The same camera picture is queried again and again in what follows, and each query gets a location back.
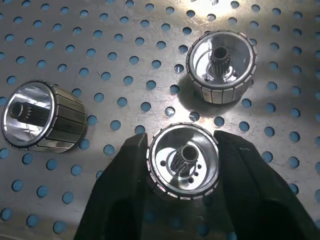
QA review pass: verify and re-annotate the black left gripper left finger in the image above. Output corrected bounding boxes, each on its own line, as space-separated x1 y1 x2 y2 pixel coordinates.
73 133 151 240

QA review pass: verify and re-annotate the metal roller with gear hub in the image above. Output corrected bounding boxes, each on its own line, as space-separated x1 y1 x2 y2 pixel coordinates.
145 122 221 201
1 79 88 153
185 30 258 104

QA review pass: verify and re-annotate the perforated steel tray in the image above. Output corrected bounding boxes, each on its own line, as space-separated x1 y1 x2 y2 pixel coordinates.
0 0 320 240

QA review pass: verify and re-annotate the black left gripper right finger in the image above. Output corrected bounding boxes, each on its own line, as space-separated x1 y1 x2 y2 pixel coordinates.
214 130 316 240

